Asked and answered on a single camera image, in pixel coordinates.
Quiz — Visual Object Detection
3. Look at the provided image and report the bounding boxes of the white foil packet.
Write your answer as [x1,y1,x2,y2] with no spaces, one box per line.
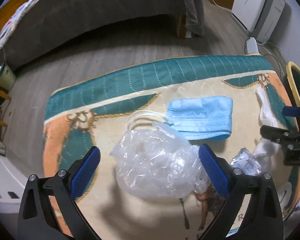
[230,147,263,178]

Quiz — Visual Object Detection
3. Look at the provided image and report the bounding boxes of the grey sofa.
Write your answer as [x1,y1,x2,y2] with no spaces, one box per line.
[0,0,205,73]

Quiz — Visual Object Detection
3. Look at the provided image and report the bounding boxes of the grey hanging cloth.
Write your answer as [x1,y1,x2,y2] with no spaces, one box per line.
[181,0,205,37]

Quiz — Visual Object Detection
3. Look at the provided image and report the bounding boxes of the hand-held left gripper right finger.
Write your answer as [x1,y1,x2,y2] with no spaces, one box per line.
[198,144,283,240]

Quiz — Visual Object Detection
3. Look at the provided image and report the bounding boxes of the white power strip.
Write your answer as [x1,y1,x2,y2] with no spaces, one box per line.
[244,37,259,55]

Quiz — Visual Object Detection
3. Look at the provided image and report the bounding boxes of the printed quilted mat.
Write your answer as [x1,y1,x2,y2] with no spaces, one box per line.
[42,54,300,240]

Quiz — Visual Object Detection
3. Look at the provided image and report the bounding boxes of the blue face mask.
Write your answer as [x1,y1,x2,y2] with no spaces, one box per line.
[126,96,233,141]

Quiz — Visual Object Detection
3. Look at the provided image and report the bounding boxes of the small cream waste bin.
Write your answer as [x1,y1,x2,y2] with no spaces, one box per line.
[0,62,15,90]

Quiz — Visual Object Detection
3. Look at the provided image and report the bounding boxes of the white storage cabinet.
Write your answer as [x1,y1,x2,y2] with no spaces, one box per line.
[0,150,44,214]

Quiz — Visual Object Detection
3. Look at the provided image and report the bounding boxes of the white air purifier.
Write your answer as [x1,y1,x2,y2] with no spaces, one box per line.
[231,0,288,43]

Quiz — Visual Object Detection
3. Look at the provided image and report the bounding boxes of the clear plastic bag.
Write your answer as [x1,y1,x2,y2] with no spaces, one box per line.
[110,121,210,199]

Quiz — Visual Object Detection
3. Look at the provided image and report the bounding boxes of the long white tissue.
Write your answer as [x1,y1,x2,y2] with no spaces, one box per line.
[255,87,282,128]

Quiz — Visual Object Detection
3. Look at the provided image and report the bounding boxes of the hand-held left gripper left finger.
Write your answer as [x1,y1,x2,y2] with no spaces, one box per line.
[17,145,102,240]

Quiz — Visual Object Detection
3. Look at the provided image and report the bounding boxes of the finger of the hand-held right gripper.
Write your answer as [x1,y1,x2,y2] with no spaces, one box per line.
[260,124,300,145]
[283,102,300,128]

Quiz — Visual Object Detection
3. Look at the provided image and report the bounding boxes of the light blue printed duvet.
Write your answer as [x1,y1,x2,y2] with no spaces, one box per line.
[0,0,58,58]

